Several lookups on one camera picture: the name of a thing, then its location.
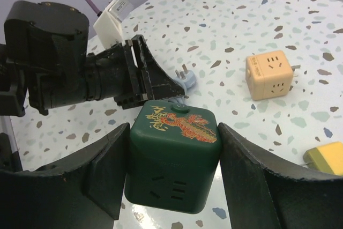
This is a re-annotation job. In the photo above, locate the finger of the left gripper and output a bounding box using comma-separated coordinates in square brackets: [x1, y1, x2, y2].
[115, 35, 185, 109]

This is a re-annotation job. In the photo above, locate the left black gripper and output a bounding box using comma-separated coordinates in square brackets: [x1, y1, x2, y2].
[1, 1, 125, 116]

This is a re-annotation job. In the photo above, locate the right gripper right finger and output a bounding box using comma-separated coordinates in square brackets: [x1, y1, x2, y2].
[218, 123, 342, 228]

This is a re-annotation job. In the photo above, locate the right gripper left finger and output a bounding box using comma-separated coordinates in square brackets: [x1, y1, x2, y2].
[1, 123, 130, 228]

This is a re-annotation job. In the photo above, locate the dark green cube socket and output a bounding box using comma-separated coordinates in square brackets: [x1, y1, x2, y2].
[124, 100, 222, 214]

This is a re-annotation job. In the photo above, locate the yellow green plug adapter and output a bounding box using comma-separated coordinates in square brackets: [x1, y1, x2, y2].
[303, 142, 342, 176]

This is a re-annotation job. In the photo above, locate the beige cube socket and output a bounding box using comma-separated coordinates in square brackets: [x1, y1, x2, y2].
[245, 50, 301, 101]

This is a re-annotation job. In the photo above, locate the light blue cord with plug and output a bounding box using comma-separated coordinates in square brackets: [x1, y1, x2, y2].
[168, 63, 198, 104]

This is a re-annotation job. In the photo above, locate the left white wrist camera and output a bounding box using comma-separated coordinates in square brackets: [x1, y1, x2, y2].
[93, 0, 134, 49]

